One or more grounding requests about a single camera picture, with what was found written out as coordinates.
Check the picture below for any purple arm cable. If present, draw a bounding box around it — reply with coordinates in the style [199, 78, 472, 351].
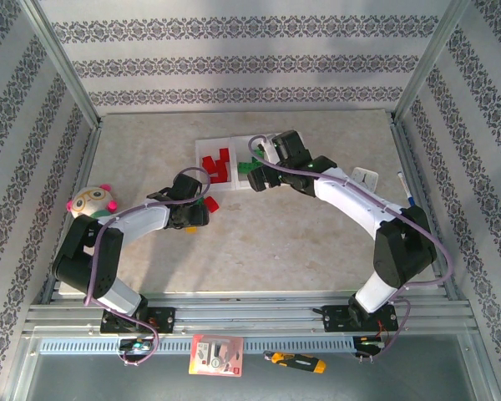
[82, 166, 212, 368]
[248, 134, 455, 365]

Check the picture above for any aluminium frame post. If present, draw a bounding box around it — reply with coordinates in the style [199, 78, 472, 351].
[391, 0, 472, 123]
[19, 0, 104, 131]

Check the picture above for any blue white marker pen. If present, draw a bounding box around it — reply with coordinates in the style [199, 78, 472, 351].
[397, 170, 417, 208]

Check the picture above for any round plush toy with glasses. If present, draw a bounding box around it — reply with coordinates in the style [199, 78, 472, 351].
[66, 183, 119, 221]

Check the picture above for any slotted grey cable duct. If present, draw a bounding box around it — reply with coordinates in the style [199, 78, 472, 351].
[38, 336, 357, 356]

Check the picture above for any white plastic container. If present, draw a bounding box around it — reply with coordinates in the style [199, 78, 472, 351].
[232, 134, 277, 191]
[195, 139, 236, 193]

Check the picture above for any aluminium side rail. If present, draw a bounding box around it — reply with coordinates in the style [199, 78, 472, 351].
[40, 124, 104, 302]
[388, 115, 461, 302]

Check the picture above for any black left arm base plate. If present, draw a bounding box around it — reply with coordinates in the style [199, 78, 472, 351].
[99, 307, 177, 336]

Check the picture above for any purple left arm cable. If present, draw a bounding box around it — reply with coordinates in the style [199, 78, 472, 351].
[82, 166, 212, 368]

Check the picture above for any yellow black hand tool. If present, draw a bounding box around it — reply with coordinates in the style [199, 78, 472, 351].
[263, 352, 328, 374]

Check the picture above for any white square analog clock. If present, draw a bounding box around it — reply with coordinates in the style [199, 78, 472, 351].
[352, 166, 379, 194]

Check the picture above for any red blister pack card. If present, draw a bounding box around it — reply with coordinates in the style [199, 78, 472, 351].
[187, 332, 245, 378]

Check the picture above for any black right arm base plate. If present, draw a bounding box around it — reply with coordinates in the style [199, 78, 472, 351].
[320, 303, 400, 334]

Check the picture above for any aluminium front rail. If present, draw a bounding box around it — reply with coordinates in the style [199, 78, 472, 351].
[22, 291, 478, 336]

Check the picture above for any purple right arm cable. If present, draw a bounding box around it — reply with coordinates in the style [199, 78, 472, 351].
[248, 134, 455, 365]

